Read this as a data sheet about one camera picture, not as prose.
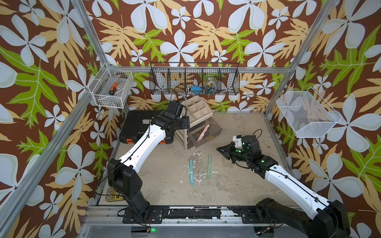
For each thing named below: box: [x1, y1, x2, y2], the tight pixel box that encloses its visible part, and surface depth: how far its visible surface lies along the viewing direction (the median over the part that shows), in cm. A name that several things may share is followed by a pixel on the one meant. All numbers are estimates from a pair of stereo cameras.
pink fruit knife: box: [196, 123, 211, 143], surface depth 90 cm
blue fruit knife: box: [189, 158, 194, 186], surface depth 90 cm
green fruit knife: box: [206, 154, 212, 180], surface depth 92 cm
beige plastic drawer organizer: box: [174, 95, 223, 150], surface depth 89 cm
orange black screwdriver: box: [108, 82, 119, 96], surface depth 81 cm
